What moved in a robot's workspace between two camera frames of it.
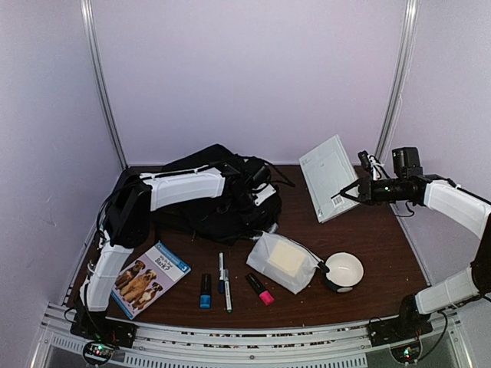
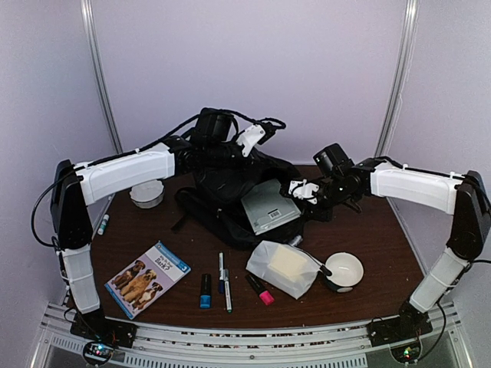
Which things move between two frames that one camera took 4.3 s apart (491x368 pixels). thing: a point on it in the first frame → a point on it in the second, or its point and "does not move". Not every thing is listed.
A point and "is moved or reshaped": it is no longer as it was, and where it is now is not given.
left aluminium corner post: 86,13 does not move
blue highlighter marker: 205,300 does not move
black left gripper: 252,218 → 247,169
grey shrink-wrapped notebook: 327,171 is moved or reshaped
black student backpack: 252,206 is moved or reshaped
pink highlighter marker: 265,296 does not move
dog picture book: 145,278 does not move
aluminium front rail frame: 160,346 does not move
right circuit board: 406,353 does not move
